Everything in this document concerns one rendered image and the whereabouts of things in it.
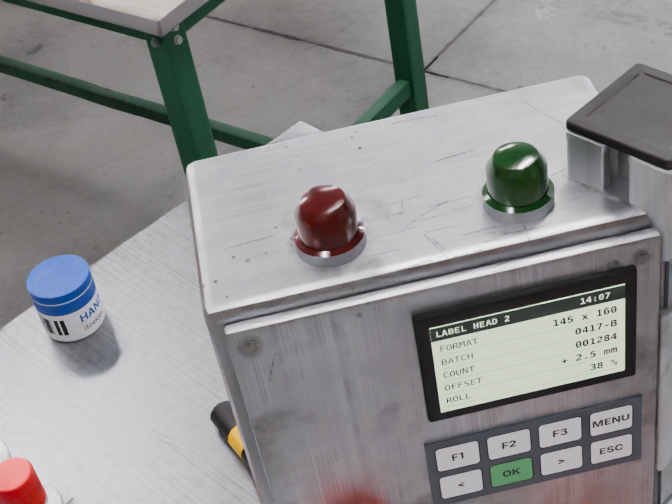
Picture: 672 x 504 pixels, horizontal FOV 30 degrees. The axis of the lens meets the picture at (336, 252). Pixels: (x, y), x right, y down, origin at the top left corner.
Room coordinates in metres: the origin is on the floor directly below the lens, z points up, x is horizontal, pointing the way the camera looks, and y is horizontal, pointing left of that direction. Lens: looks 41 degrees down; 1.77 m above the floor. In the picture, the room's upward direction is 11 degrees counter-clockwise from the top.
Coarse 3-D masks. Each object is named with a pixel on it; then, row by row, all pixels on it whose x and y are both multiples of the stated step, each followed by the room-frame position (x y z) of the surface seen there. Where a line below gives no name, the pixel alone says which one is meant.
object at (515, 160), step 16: (512, 144) 0.35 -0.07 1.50; (528, 144) 0.35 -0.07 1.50; (496, 160) 0.35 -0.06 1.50; (512, 160) 0.35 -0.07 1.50; (528, 160) 0.34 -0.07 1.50; (544, 160) 0.35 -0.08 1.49; (496, 176) 0.34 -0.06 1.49; (512, 176) 0.34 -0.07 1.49; (528, 176) 0.34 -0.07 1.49; (544, 176) 0.34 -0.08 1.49; (496, 192) 0.34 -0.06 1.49; (512, 192) 0.34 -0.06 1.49; (528, 192) 0.34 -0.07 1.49; (544, 192) 0.34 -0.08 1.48; (496, 208) 0.34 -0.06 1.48; (512, 208) 0.34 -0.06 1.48; (528, 208) 0.34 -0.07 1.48; (544, 208) 0.34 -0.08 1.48
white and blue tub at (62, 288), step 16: (64, 256) 1.09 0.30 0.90; (32, 272) 1.07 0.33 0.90; (48, 272) 1.07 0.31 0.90; (64, 272) 1.06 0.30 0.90; (80, 272) 1.06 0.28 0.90; (32, 288) 1.04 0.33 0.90; (48, 288) 1.04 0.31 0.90; (64, 288) 1.03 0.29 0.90; (80, 288) 1.03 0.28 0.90; (96, 288) 1.06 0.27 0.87; (48, 304) 1.03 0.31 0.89; (64, 304) 1.02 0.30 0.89; (80, 304) 1.03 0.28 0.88; (96, 304) 1.05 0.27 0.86; (48, 320) 1.03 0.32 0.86; (64, 320) 1.02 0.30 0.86; (80, 320) 1.03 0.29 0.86; (96, 320) 1.04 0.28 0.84; (64, 336) 1.02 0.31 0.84; (80, 336) 1.02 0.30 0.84
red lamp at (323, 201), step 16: (320, 192) 0.35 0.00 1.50; (336, 192) 0.35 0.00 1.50; (304, 208) 0.34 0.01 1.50; (320, 208) 0.34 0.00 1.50; (336, 208) 0.34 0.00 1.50; (352, 208) 0.34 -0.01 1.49; (304, 224) 0.34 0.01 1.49; (320, 224) 0.34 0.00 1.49; (336, 224) 0.34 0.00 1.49; (352, 224) 0.34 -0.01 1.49; (304, 240) 0.34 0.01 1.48; (320, 240) 0.34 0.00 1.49; (336, 240) 0.34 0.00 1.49; (352, 240) 0.34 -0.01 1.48; (304, 256) 0.34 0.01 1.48; (320, 256) 0.33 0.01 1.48; (336, 256) 0.33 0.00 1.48; (352, 256) 0.33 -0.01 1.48
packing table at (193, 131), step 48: (48, 0) 1.95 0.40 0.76; (96, 0) 1.89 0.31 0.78; (144, 0) 1.85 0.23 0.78; (192, 0) 1.84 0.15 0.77; (384, 0) 2.36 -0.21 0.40; (96, 96) 2.55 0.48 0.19; (192, 96) 1.85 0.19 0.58; (384, 96) 2.30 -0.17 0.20; (192, 144) 1.84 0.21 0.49; (240, 144) 2.26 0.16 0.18
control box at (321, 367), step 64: (384, 128) 0.41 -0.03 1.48; (448, 128) 0.40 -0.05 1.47; (512, 128) 0.39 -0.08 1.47; (192, 192) 0.39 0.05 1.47; (256, 192) 0.38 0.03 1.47; (384, 192) 0.37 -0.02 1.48; (448, 192) 0.36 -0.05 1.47; (576, 192) 0.35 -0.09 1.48; (256, 256) 0.35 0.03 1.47; (384, 256) 0.33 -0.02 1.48; (448, 256) 0.33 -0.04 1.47; (512, 256) 0.33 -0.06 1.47; (576, 256) 0.32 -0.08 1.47; (640, 256) 0.32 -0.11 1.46; (256, 320) 0.32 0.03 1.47; (320, 320) 0.32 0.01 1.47; (384, 320) 0.32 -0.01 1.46; (640, 320) 0.32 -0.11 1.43; (256, 384) 0.32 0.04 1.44; (320, 384) 0.32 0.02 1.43; (384, 384) 0.32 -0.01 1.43; (640, 384) 0.32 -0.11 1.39; (256, 448) 0.32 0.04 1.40; (320, 448) 0.32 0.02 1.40; (384, 448) 0.32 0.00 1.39
